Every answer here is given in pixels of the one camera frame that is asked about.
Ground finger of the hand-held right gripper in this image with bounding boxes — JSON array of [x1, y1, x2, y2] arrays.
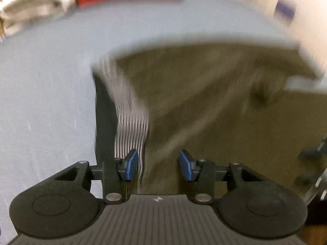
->
[[298, 138, 327, 159]]

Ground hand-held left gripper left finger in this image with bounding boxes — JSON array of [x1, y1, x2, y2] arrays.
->
[[52, 149, 140, 205]]

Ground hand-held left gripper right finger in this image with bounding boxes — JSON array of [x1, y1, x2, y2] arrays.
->
[[178, 149, 259, 205]]

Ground olive corduroy pants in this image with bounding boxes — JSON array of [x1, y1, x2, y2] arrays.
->
[[91, 43, 327, 196]]

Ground cream folded blanket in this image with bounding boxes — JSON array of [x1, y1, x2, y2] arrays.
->
[[0, 0, 76, 37]]

